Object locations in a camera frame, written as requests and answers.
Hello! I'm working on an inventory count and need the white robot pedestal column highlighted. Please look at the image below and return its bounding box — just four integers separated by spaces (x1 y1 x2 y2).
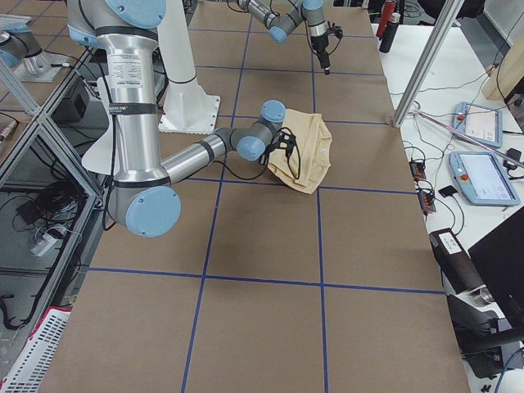
157 0 220 134

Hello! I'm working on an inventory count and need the blue teach pendant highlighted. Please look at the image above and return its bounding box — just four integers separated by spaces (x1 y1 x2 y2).
449 151 521 206
452 102 503 148

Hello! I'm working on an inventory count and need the aluminium frame post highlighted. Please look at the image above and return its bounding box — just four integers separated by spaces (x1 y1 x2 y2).
391 0 464 128

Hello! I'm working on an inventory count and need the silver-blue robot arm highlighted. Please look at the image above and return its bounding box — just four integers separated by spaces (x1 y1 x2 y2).
237 0 343 75
66 1 286 237

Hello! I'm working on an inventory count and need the far blue teach pendant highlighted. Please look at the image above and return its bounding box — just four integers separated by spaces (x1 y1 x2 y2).
452 102 503 148

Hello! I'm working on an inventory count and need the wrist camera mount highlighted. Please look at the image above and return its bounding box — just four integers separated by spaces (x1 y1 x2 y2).
327 23 344 40
272 127 299 159

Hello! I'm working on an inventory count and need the cream long-sleeve printed shirt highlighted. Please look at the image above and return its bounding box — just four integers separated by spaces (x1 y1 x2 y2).
268 109 332 194

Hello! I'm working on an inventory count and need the red water bottle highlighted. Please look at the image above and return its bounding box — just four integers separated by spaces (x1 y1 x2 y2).
376 0 396 39

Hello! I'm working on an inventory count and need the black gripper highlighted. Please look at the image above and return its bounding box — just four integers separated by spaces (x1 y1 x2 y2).
310 34 331 75
259 143 278 165

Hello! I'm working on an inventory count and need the white plastic chair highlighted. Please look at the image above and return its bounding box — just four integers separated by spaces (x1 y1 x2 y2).
82 77 113 175

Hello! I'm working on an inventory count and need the white perforated basket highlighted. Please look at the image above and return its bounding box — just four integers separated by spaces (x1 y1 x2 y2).
1 306 71 393

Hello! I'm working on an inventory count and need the near blue teach pendant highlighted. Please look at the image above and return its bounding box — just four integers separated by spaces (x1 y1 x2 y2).
449 151 521 206

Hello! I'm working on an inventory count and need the black box with label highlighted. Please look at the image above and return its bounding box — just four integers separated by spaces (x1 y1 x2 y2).
428 228 484 293

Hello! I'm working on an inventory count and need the black monitor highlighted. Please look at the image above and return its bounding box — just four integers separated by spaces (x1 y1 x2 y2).
468 209 524 327

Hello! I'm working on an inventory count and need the black water bottle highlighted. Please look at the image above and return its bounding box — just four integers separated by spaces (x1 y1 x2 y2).
379 12 400 53

